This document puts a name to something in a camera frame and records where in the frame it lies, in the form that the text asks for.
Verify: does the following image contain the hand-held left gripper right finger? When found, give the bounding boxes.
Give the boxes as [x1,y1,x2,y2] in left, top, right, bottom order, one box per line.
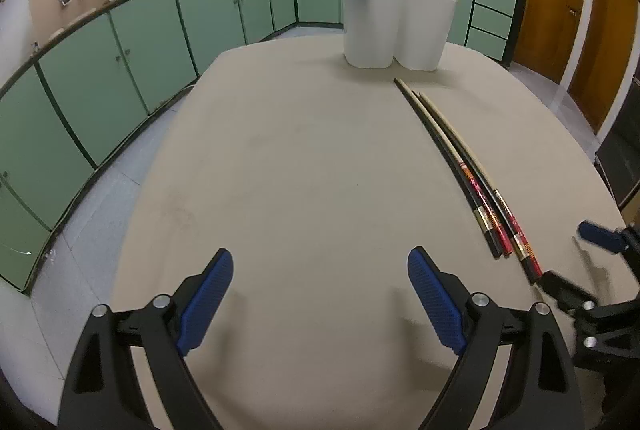
[406,246,586,430]

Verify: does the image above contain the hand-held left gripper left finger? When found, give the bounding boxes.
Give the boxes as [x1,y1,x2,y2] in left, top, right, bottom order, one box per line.
[59,248,234,430]

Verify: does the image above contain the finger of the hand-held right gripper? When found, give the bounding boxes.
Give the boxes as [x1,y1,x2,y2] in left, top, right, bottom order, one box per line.
[577,220,640,256]
[537,270,598,317]

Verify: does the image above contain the black chopstick gold band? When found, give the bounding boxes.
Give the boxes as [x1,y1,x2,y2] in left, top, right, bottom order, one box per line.
[393,78,502,259]

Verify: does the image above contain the black chopstick red end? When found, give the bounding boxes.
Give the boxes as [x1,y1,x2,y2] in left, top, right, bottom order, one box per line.
[400,82,515,257]

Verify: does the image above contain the white two-compartment utensil holder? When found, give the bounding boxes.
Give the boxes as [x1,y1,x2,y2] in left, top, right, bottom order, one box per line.
[341,0,457,72]

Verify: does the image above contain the black appliance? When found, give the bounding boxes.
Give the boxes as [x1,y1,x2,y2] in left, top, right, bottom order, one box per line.
[595,75,640,211]

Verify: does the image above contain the green base cabinets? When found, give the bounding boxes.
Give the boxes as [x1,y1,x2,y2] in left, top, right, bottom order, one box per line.
[0,0,528,296]

